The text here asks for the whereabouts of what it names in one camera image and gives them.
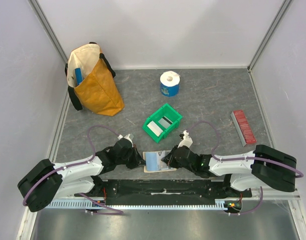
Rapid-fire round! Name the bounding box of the beige leather card holder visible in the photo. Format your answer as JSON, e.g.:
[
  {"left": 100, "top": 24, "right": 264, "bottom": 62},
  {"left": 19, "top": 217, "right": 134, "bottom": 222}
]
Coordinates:
[{"left": 143, "top": 150, "right": 177, "bottom": 173}]

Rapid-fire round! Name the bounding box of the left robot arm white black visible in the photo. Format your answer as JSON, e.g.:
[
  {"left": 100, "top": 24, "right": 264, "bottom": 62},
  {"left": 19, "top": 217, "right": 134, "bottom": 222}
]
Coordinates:
[{"left": 17, "top": 137, "right": 145, "bottom": 212}]

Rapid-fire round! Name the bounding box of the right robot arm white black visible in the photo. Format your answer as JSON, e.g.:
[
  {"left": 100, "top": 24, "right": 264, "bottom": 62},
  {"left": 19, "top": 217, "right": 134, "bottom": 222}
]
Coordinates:
[{"left": 162, "top": 144, "right": 297, "bottom": 197}]

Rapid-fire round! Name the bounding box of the card with magnetic stripe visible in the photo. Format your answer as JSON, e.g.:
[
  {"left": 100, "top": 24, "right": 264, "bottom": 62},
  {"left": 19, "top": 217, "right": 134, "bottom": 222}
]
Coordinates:
[{"left": 158, "top": 116, "right": 173, "bottom": 129}]

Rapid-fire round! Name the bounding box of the white card in bin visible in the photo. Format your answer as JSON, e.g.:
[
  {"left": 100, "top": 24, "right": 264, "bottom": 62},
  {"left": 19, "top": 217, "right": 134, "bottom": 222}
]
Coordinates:
[{"left": 147, "top": 121, "right": 163, "bottom": 137}]

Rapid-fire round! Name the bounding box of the green plastic bin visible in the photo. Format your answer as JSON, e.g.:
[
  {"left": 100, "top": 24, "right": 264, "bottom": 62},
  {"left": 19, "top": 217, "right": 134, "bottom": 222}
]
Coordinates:
[{"left": 142, "top": 103, "right": 183, "bottom": 143}]

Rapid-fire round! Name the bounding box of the orange tote bag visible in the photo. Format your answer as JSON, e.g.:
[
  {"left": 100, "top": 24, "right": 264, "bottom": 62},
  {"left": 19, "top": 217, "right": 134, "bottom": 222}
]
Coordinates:
[{"left": 64, "top": 42, "right": 125, "bottom": 117}]

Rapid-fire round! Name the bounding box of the red and grey box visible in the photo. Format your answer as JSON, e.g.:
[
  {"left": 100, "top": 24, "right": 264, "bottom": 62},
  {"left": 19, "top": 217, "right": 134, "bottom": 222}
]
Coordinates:
[{"left": 231, "top": 110, "right": 257, "bottom": 146}]

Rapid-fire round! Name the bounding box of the toilet paper roll blue wrap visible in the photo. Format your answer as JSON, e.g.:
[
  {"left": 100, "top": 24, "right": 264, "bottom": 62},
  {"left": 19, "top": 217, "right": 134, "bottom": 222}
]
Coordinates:
[{"left": 160, "top": 70, "right": 180, "bottom": 98}]

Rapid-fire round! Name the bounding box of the blue item in bag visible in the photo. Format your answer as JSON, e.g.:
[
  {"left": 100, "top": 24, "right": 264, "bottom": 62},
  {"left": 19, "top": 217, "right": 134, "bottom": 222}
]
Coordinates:
[{"left": 74, "top": 67, "right": 83, "bottom": 85}]

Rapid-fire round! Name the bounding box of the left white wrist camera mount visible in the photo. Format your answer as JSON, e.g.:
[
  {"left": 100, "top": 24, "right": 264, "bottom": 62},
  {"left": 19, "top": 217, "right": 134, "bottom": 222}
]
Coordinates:
[{"left": 117, "top": 133, "right": 134, "bottom": 146}]

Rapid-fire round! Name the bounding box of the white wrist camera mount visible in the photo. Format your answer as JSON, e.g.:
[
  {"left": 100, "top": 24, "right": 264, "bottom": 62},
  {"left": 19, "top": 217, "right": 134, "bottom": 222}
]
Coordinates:
[
  {"left": 178, "top": 130, "right": 193, "bottom": 148},
  {"left": 117, "top": 133, "right": 134, "bottom": 146}
]

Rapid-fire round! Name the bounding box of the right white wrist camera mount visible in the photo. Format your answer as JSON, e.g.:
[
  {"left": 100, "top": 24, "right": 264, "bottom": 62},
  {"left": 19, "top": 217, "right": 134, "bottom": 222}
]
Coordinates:
[{"left": 178, "top": 130, "right": 193, "bottom": 148}]

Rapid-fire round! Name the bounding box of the white slotted cable duct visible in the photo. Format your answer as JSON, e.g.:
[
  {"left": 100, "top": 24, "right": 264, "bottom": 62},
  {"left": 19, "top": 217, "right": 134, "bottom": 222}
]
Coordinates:
[{"left": 46, "top": 198, "right": 228, "bottom": 211}]

